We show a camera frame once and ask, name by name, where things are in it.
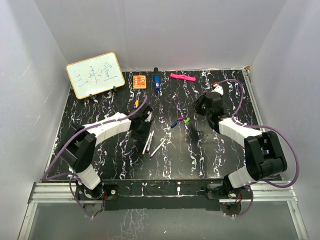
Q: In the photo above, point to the white pen yellow tip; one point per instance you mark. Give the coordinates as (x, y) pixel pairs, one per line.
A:
(136, 103)

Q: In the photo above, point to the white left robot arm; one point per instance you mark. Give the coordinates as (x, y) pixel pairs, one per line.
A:
(80, 142)

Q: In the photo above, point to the small whiteboard with writing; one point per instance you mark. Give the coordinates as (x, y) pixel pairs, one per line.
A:
(95, 75)

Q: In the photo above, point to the white pen purple tip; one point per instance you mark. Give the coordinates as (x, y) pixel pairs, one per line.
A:
(157, 148)

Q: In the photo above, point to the pink utility knife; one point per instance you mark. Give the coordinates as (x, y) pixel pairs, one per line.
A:
(183, 77)

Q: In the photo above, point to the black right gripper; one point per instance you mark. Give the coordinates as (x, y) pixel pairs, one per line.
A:
(197, 108)

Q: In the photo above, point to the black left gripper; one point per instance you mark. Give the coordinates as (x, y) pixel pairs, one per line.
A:
(142, 136)

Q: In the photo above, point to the magenta pen cap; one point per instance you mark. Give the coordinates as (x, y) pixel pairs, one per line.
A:
(180, 119)

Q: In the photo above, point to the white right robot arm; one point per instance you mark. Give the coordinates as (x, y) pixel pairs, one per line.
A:
(263, 152)

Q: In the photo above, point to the blue stapler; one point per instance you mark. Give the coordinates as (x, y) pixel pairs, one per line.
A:
(156, 79)

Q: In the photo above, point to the white pen blue tip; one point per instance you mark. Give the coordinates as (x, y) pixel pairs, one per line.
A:
(150, 141)

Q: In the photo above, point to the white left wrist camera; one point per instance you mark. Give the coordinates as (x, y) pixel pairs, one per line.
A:
(148, 117)

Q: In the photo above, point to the aluminium front rail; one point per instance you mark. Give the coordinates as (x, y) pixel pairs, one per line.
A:
(60, 193)

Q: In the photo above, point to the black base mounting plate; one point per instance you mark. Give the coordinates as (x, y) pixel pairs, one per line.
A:
(115, 195)

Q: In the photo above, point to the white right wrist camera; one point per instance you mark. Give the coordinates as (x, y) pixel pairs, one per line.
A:
(218, 89)

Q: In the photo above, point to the orange spiral notepad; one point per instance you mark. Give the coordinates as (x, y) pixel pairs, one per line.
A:
(139, 82)

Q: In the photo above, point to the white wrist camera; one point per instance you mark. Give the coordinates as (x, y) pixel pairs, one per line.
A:
(218, 89)
(148, 117)

